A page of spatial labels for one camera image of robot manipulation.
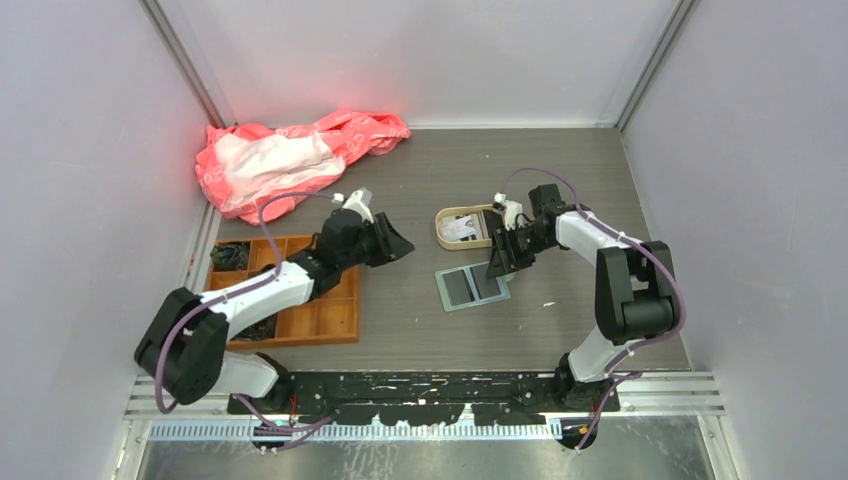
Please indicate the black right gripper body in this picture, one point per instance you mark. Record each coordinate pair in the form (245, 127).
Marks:
(527, 240)

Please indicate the orange compartment organizer box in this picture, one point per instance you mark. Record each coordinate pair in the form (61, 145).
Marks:
(330, 319)

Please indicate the green leather card holder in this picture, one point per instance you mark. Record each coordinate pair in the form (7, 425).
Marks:
(475, 303)

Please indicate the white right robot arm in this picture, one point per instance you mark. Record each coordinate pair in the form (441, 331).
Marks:
(634, 299)

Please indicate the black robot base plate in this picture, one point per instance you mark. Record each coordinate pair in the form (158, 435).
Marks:
(426, 398)

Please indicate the black roll in organizer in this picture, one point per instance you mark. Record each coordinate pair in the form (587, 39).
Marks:
(263, 330)

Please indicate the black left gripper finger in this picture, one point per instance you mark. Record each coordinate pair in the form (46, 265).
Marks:
(382, 256)
(389, 240)

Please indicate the dark bundle in organizer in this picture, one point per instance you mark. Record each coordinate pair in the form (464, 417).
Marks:
(230, 256)

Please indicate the beige oval card tray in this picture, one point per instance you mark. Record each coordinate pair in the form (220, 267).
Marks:
(456, 246)

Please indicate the pink and white plastic bag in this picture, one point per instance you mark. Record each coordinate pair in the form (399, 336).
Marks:
(243, 166)

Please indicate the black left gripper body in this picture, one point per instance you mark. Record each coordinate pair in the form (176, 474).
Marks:
(368, 247)

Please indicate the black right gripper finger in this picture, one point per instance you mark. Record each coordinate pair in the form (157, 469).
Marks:
(501, 242)
(510, 264)

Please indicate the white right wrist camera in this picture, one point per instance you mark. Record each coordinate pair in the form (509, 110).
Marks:
(510, 211)

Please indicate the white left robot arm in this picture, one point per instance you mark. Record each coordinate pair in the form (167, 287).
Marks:
(184, 349)

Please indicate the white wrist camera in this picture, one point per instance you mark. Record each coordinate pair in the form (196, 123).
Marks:
(358, 201)
(510, 211)

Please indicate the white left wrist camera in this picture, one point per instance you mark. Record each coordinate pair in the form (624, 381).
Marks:
(358, 201)

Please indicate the stack of credit cards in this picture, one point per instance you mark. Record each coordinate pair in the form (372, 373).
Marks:
(468, 227)

